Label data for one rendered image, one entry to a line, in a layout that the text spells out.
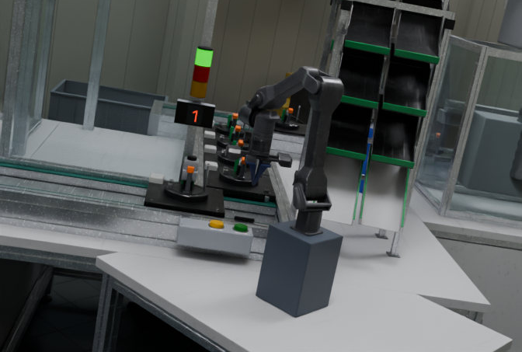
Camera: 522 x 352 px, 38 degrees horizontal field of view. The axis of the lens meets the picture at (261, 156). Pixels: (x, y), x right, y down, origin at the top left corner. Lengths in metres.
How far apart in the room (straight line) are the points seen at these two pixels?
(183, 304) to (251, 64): 6.50
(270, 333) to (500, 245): 1.53
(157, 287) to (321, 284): 0.42
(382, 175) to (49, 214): 1.03
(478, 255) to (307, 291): 1.32
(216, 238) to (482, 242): 1.33
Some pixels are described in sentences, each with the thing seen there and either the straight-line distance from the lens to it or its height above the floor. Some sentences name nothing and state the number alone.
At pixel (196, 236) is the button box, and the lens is 2.16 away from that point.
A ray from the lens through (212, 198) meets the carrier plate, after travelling 2.39.
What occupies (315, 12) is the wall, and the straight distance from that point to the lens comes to 8.97.
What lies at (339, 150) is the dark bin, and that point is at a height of 1.21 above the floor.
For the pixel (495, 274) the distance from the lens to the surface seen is 3.21.
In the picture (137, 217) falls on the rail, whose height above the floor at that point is 0.93.
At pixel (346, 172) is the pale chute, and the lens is 2.42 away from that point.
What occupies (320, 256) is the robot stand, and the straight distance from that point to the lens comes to 1.94.
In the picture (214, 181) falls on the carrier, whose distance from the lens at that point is 2.57.
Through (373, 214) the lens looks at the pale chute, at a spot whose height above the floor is 1.02.
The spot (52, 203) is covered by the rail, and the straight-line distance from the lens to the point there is 2.24.
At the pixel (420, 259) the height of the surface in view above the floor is 0.86.
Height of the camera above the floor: 1.69
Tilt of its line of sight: 14 degrees down
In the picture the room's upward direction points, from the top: 11 degrees clockwise
